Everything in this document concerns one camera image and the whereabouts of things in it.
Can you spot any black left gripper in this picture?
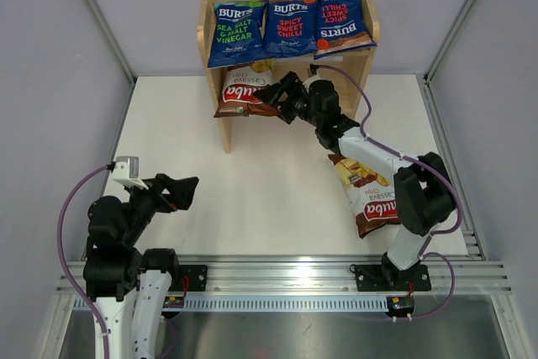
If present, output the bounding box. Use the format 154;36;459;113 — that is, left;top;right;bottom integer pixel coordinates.
122;172;198;245

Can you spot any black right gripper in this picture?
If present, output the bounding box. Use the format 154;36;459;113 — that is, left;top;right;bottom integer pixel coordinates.
254;71;323;129

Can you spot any Chuba cassava chips bag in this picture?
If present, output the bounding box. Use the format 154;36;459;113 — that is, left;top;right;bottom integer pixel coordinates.
328;154;401;239
214;59;277;118

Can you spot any small blue Burts chilli bag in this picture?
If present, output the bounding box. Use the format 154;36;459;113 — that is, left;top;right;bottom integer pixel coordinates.
263;0;318;59

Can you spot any Burts sea salt vinegar bag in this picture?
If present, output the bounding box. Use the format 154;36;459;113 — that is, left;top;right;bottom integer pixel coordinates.
208;1;268;69

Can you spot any large blue Burts chilli bag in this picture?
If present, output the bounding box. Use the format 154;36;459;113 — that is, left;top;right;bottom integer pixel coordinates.
314;0;377;60

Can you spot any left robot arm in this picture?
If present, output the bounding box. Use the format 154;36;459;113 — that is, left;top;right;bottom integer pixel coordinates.
83;173;199;358

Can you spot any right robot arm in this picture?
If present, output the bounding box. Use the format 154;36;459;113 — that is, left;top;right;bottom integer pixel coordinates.
256;72;460;290

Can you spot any wooden two-tier shelf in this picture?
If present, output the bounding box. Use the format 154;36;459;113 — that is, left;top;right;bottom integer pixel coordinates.
195;0;381;155

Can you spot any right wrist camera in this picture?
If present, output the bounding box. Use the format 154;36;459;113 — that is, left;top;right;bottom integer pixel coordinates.
303;64;321;91

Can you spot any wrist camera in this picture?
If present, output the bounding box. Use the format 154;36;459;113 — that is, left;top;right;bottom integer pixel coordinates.
303;64;321;91
111;156;149;190

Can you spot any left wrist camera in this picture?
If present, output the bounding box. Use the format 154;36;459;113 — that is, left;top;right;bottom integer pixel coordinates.
111;156;149;190

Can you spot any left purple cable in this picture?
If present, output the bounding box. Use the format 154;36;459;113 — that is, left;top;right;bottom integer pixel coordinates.
56;163;117;359

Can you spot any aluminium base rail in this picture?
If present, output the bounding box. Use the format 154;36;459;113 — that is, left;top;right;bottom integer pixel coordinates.
179;255;512;295

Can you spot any white slotted cable duct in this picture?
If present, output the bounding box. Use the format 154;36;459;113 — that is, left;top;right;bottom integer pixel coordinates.
73;294;415;314

